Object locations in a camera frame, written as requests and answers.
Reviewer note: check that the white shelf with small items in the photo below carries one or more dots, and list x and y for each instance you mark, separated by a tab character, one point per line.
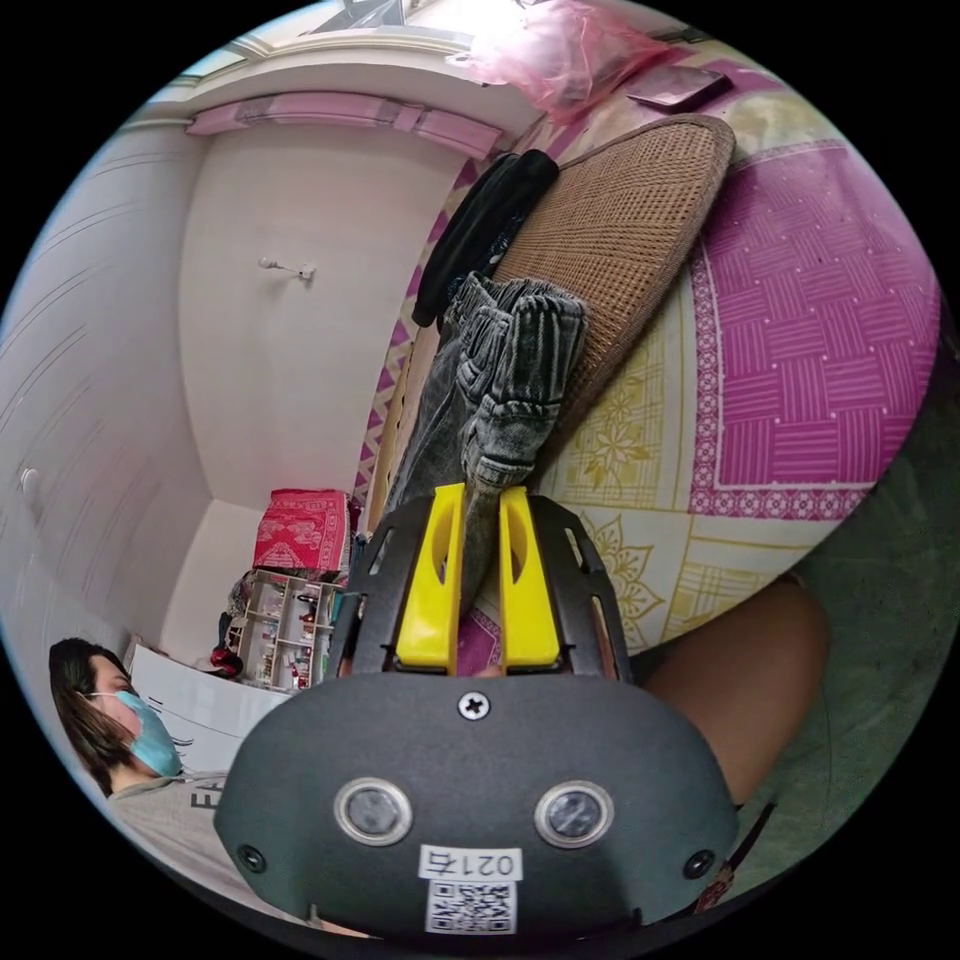
281	630

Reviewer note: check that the white wall hook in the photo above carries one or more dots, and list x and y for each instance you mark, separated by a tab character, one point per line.
289	268

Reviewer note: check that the white gray jeans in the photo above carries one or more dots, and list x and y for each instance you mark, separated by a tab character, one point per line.
517	352

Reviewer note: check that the black garment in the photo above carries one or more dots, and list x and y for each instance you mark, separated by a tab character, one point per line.
480	225

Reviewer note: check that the brown woven pillow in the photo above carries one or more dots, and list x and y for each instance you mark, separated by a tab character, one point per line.
615	225

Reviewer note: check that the person's body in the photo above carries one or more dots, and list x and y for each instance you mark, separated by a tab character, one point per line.
161	825

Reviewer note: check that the pink plastic bag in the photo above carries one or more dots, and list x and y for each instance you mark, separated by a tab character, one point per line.
570	52

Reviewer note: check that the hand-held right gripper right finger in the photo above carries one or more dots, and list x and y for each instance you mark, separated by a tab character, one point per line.
529	607

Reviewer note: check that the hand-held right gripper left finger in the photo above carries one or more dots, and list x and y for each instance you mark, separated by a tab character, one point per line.
431	600

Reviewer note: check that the bed with pink yellow mat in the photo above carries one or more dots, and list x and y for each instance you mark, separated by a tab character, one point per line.
810	337

